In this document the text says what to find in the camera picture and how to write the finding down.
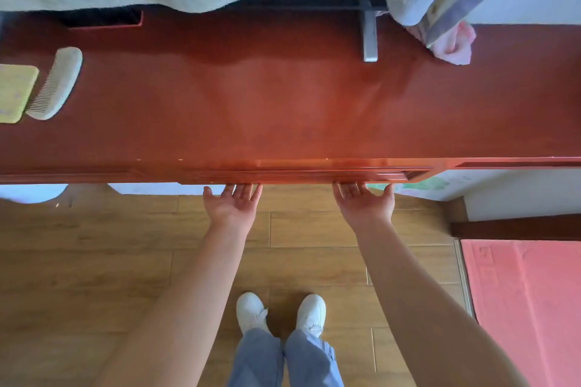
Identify white plastic comb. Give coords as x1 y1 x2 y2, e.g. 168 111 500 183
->
26 47 84 121

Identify blue trousers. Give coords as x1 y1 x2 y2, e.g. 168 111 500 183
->
226 327 346 387

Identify white left shoe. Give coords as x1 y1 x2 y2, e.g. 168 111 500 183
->
235 292 271 336

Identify pink floor mat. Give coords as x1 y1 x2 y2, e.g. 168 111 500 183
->
460 239 581 387

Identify grey metal stand leg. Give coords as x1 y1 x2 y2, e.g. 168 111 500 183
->
361 0 379 63

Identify person's right hand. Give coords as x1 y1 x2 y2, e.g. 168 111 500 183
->
333 182 396 232

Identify pink cloth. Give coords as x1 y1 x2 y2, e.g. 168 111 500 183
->
405 21 477 66

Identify white right shoe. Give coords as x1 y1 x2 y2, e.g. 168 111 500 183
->
295 294 327 338

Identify yellow rectangular pad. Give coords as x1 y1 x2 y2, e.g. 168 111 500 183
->
0 64 40 124

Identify white panel with green print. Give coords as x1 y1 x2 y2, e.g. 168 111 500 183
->
368 175 464 202

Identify person's right forearm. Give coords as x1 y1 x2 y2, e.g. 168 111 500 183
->
353 219 533 387

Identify red wooden desk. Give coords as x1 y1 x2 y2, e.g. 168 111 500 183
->
0 5 581 186

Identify dark wooden threshold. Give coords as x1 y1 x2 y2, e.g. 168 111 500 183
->
450 214 581 242

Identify person's left forearm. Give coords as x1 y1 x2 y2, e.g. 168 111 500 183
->
90 223 251 387

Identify red wooden drawer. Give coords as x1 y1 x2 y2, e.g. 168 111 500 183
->
178 158 433 186

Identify white shoe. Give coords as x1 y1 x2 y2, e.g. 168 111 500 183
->
295 294 327 338
235 292 271 336

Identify person's left hand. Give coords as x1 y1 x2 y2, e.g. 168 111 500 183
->
203 184 263 238

